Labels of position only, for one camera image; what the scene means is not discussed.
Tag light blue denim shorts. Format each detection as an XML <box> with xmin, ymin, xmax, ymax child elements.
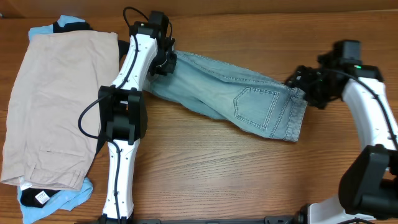
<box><xmin>144</xmin><ymin>51</ymin><xmax>307</xmax><ymax>142</ymax></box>

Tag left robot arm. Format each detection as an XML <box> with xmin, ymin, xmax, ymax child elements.
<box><xmin>98</xmin><ymin>21</ymin><xmax>177</xmax><ymax>223</ymax></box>

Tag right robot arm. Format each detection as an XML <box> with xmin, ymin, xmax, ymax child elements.
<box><xmin>286</xmin><ymin>65</ymin><xmax>397</xmax><ymax>223</ymax></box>

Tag beige folded shorts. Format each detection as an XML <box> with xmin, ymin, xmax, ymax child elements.
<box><xmin>1</xmin><ymin>30</ymin><xmax>119</xmax><ymax>190</ymax></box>

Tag light blue garment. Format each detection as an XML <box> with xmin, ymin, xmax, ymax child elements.
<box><xmin>17</xmin><ymin>15</ymin><xmax>94</xmax><ymax>223</ymax></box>

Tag black garment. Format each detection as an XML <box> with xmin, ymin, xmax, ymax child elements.
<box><xmin>20</xmin><ymin>21</ymin><xmax>130</xmax><ymax>208</ymax></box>

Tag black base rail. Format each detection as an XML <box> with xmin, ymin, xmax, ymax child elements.
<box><xmin>74</xmin><ymin>215</ymin><xmax>352</xmax><ymax>224</ymax></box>

